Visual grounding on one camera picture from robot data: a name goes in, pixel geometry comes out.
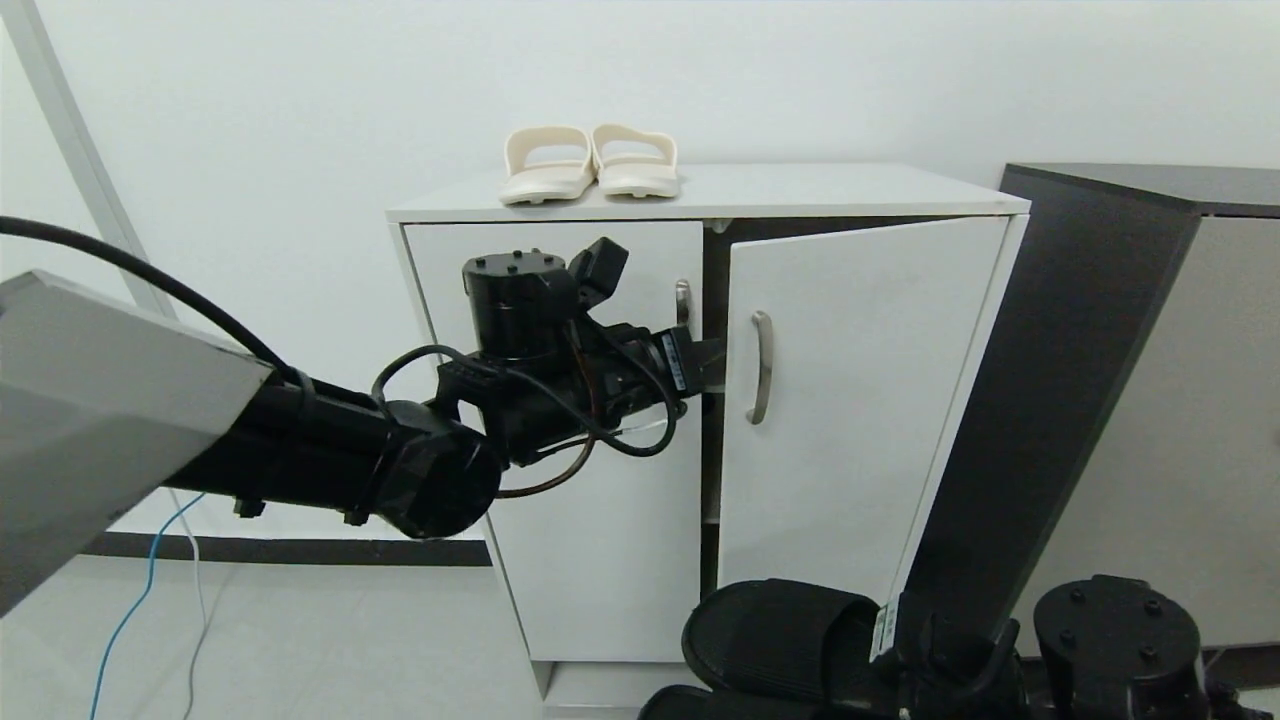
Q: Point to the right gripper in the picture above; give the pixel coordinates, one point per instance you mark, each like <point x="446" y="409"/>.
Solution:
<point x="945" y="670"/>

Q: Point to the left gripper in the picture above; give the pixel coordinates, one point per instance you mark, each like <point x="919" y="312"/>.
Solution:
<point x="640" y="365"/>

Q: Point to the black slipper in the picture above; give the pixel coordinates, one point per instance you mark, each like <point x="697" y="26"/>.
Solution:
<point x="780" y="635"/>

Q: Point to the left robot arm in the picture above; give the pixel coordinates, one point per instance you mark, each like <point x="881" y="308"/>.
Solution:
<point x="120" y="420"/>

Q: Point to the cream slipper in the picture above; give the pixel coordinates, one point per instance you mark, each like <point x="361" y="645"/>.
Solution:
<point x="545" y="178"/>
<point x="637" y="175"/>

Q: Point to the white cabinet door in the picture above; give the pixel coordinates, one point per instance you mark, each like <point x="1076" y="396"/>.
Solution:
<point x="590" y="560"/>
<point x="850" y="400"/>

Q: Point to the white cabinet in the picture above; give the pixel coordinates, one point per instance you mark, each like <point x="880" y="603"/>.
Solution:
<point x="800" y="190"/>

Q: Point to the dark grey cabinet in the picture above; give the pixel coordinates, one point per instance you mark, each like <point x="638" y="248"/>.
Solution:
<point x="1150" y="400"/>

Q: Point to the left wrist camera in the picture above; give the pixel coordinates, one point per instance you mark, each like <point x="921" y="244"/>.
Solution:
<point x="600" y="265"/>

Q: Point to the grey frame bar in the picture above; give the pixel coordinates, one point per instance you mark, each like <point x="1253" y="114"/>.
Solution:
<point x="75" y="140"/>

